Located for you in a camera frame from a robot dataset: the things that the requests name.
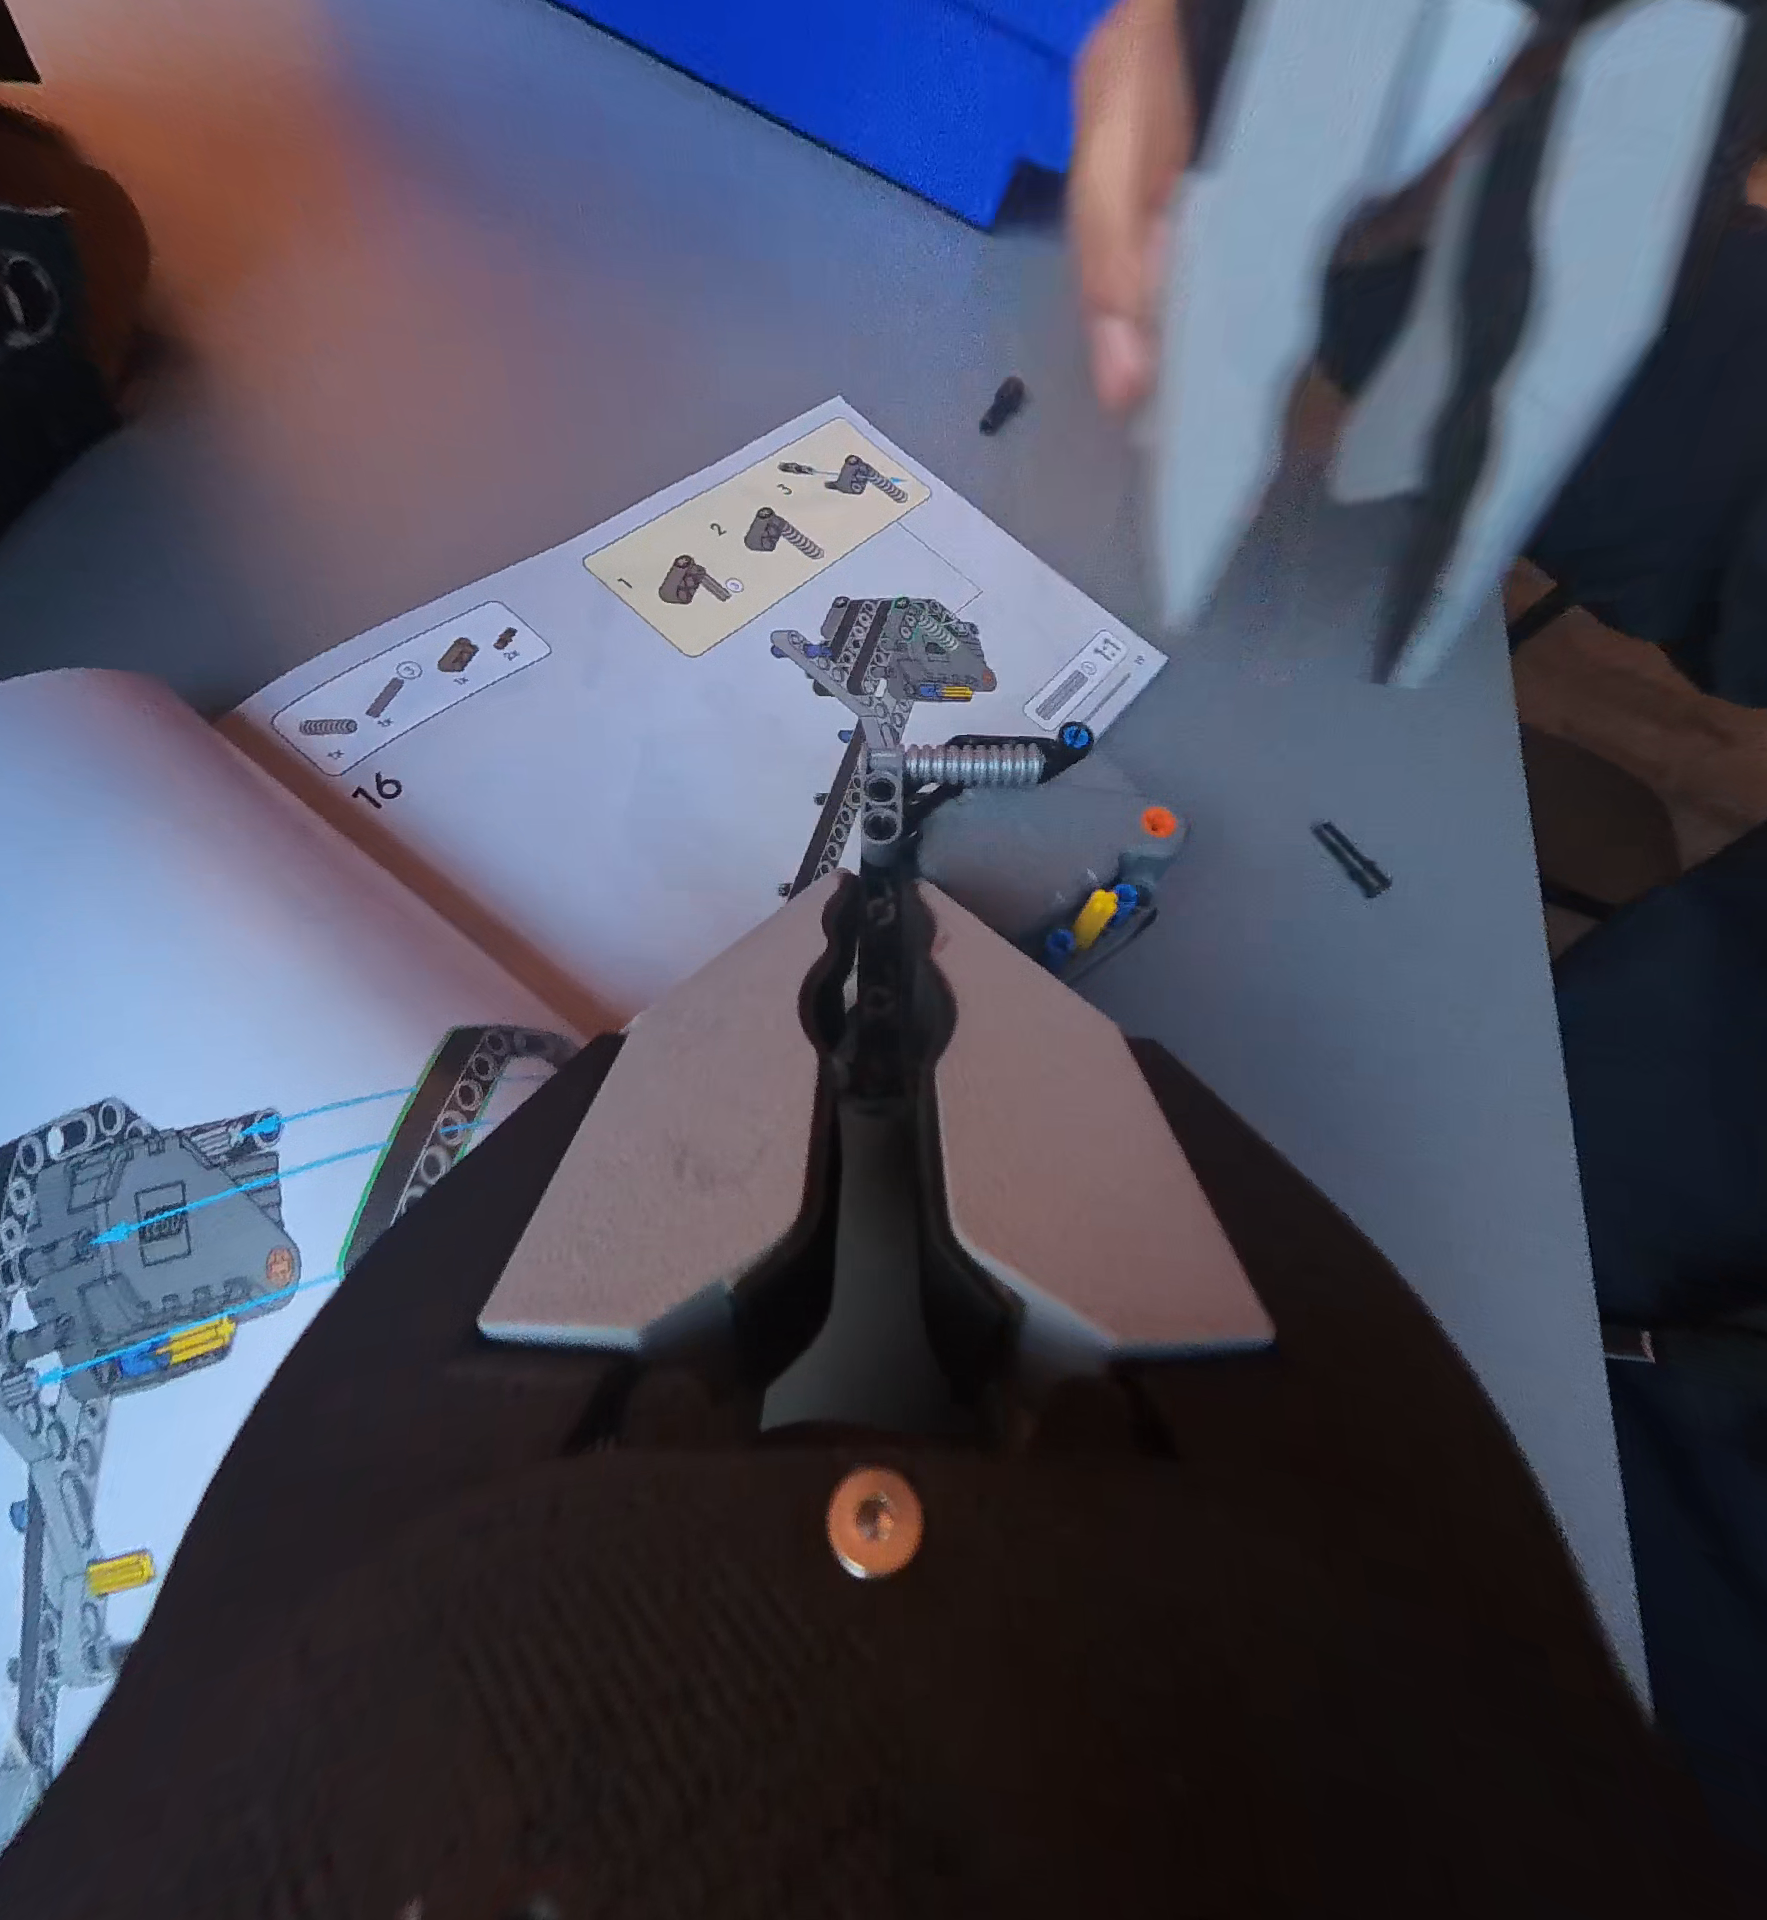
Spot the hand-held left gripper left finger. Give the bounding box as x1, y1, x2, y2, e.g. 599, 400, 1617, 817
478, 878, 858, 1351

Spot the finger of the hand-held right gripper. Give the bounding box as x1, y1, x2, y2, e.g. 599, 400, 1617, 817
1374, 0, 1750, 685
1142, 0, 1541, 628

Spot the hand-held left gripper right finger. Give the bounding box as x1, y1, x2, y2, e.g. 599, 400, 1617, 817
898, 881, 1279, 1349

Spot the grey lego assembly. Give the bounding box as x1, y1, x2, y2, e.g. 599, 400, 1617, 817
782, 720, 1194, 1084

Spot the lego instruction booklet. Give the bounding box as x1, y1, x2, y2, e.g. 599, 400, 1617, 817
0, 395, 1170, 1920

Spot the person's right hand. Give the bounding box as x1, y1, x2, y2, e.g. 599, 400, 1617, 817
1066, 0, 1204, 417

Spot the black office chair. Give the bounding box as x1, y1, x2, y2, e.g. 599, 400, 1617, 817
1504, 196, 1767, 722

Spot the blue plastic bin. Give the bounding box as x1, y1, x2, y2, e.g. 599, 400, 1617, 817
545, 0, 1127, 233

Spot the person's lap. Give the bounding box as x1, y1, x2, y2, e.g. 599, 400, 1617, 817
1556, 780, 1767, 1920

